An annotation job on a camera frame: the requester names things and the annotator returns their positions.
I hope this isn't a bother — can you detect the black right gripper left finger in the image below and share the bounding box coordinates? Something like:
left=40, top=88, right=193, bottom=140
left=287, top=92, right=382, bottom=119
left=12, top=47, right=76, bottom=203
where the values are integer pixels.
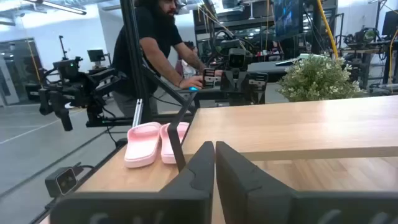
left=49, top=141, right=215, bottom=224

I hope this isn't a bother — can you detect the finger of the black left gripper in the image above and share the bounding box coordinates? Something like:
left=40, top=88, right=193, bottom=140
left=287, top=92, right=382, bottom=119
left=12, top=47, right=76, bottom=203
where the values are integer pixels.
left=221, top=81, right=240, bottom=105
left=239, top=81, right=266, bottom=105

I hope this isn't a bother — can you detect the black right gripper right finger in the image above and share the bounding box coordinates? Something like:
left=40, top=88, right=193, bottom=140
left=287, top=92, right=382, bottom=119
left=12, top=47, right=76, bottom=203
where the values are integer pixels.
left=215, top=141, right=398, bottom=224

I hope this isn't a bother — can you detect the pink slide sandal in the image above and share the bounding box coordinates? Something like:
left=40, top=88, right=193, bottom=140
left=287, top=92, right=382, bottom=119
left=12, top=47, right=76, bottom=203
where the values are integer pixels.
left=159, top=121, right=190, bottom=165
left=124, top=121, right=162, bottom=169

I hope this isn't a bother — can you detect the green plant in black pot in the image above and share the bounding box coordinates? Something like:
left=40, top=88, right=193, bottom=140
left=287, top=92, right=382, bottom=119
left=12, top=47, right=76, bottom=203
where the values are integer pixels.
left=275, top=53, right=364, bottom=103

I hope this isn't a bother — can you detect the black storage rack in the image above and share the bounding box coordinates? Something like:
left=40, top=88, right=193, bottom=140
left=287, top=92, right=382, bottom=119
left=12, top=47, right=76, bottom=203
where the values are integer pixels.
left=192, top=0, right=340, bottom=63

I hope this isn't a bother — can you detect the dark monitor screen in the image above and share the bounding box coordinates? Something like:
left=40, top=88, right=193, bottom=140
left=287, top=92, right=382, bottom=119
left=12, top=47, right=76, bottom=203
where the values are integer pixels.
left=272, top=0, right=305, bottom=42

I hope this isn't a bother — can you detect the silver aluminium strip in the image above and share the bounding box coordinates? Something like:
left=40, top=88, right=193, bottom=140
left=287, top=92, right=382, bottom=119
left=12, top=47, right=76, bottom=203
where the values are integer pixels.
left=131, top=98, right=144, bottom=128

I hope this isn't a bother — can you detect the person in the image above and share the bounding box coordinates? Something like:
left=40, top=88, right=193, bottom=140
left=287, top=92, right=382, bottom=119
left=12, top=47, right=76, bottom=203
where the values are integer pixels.
left=111, top=0, right=224, bottom=118

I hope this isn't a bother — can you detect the small background monitor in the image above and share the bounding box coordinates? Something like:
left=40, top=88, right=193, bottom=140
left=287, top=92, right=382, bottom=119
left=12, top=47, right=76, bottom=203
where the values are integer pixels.
left=86, top=49, right=106, bottom=63

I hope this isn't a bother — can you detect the long ceiling lamp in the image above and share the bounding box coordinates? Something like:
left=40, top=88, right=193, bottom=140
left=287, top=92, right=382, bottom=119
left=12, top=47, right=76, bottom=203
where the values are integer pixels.
left=23, top=0, right=88, bottom=16

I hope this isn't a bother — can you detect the glass door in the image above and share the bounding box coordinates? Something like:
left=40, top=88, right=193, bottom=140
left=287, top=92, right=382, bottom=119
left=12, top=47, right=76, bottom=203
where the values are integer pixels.
left=0, top=37, right=44, bottom=107

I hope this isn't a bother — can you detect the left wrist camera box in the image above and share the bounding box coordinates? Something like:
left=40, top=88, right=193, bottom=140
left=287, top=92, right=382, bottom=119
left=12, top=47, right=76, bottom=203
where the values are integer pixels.
left=228, top=48, right=253, bottom=72

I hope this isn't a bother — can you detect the wooden shelf with black frame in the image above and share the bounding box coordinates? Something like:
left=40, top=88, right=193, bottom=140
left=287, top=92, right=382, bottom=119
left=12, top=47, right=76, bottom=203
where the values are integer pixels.
left=167, top=92, right=398, bottom=172

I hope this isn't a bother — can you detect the yellow hose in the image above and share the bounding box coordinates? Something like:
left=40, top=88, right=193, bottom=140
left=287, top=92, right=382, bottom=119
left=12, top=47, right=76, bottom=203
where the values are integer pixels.
left=316, top=0, right=340, bottom=60

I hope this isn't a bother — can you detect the black rig frame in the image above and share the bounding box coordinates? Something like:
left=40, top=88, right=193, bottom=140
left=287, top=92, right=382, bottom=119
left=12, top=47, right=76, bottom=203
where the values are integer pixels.
left=85, top=0, right=200, bottom=128

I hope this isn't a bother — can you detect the black camera cable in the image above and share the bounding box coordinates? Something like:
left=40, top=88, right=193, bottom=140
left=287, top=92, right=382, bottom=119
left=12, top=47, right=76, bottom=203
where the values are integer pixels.
left=72, top=161, right=96, bottom=175

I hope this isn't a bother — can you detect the small black table camera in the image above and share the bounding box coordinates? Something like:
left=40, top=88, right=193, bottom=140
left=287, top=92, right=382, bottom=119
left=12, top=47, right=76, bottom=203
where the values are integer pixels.
left=44, top=166, right=79, bottom=199

